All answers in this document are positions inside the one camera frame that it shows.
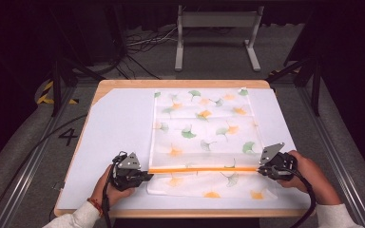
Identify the long black floor cable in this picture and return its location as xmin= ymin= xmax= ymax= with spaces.
xmin=0 ymin=113 xmax=88 ymax=228

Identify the person's right hand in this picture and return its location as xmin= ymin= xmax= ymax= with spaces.
xmin=277 ymin=149 xmax=342 ymax=206

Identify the left hand-held gripper black cable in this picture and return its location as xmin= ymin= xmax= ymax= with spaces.
xmin=102 ymin=164 xmax=114 ymax=228

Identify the yellow black hazard tape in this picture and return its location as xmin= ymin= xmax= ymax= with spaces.
xmin=36 ymin=80 xmax=80 ymax=105

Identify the white metal stand frame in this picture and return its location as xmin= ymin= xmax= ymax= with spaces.
xmin=174 ymin=4 xmax=265 ymax=72

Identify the red wrist bracelet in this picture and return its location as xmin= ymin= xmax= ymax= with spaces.
xmin=86 ymin=197 xmax=105 ymax=219

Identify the bundle of floor cables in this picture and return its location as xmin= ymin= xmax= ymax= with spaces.
xmin=101 ymin=27 xmax=181 ymax=80

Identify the white table mat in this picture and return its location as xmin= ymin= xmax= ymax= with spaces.
xmin=56 ymin=87 xmax=312 ymax=211

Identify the person's left hand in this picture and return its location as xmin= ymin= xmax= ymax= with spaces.
xmin=89 ymin=164 xmax=137 ymax=210

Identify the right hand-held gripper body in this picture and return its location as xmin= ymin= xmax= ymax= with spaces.
xmin=259 ymin=142 xmax=299 ymax=182

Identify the leaf-print pillowcase with orange zipper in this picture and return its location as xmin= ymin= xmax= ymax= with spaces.
xmin=145 ymin=87 xmax=280 ymax=200

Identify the hand-held gripper black cable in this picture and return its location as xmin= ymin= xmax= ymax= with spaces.
xmin=102 ymin=164 xmax=114 ymax=228
xmin=265 ymin=165 xmax=317 ymax=228

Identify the right hand-held gripper black cable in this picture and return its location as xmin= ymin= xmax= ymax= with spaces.
xmin=265 ymin=165 xmax=317 ymax=228

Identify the aluminium floor rail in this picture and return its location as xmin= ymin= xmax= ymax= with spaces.
xmin=294 ymin=85 xmax=365 ymax=228
xmin=0 ymin=85 xmax=78 ymax=228

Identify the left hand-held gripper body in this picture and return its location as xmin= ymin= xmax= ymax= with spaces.
xmin=110 ymin=151 xmax=149 ymax=192

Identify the black metal stand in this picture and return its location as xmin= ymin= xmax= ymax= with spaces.
xmin=266 ymin=47 xmax=325 ymax=118
xmin=48 ymin=6 xmax=106 ymax=118

